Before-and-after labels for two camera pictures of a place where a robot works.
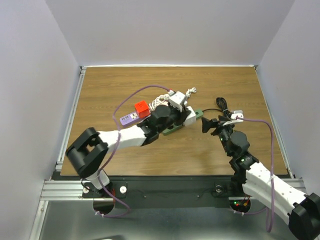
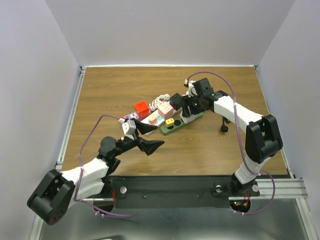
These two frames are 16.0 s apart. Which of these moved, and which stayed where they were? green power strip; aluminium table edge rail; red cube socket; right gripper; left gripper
Moved: left gripper; right gripper
Stayed: red cube socket; green power strip; aluminium table edge rail
